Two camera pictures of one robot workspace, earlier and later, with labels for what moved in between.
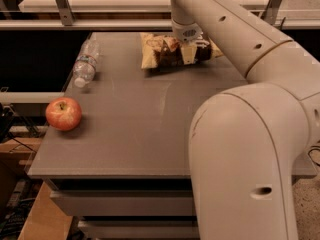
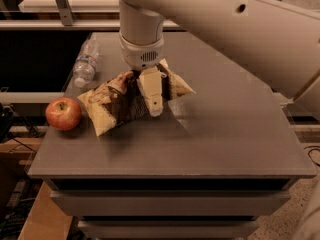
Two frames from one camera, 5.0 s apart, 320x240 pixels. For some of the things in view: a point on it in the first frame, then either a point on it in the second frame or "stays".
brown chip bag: (160, 51) -> (122, 99)
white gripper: (186, 33) -> (140, 55)
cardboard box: (46, 221) stays
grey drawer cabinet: (124, 172) stays
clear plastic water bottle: (85, 63) stays
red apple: (63, 113) stays
